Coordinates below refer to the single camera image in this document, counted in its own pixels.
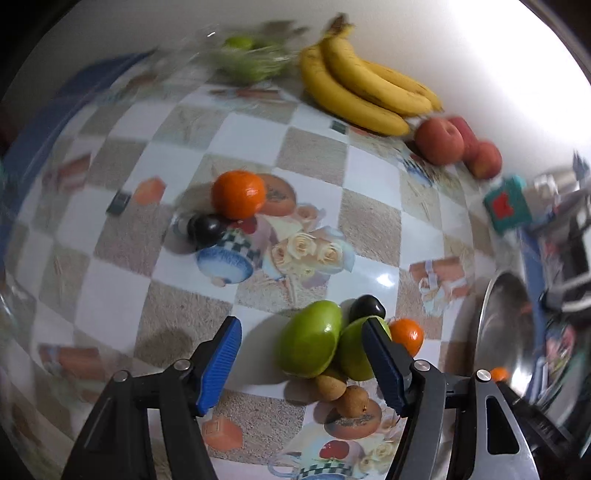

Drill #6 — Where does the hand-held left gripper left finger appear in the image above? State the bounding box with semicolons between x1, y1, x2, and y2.
61;316;243;480

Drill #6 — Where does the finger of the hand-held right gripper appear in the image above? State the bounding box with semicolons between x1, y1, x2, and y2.
501;381;575;450

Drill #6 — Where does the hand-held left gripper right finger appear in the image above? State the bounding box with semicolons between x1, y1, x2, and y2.
361;318;541;480

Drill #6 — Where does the green mango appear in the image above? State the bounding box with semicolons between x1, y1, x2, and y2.
276;300;345;379
338;316;393;381

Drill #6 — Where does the small brown round fruit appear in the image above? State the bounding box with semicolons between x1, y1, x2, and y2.
335;385;370;420
315;368;348;402

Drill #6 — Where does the stainless steel bowl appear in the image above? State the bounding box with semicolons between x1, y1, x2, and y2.
471;271;540;404

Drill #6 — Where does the dark plum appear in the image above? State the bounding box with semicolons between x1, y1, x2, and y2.
187;213;229;247
348;294;387;323

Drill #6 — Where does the teal box with red label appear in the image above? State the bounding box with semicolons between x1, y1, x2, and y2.
482;175;532;235

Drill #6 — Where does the red apple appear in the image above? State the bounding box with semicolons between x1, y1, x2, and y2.
414;117;465;166
449;116;479;161
469;141;503;180

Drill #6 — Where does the checkered printed tablecloth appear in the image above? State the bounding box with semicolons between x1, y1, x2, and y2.
0;51;555;480

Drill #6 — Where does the steel thermos with white pump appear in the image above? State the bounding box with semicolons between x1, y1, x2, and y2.
533;150;591;217

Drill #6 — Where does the clear plastic fruit container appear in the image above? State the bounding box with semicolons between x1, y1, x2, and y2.
159;21;308;86

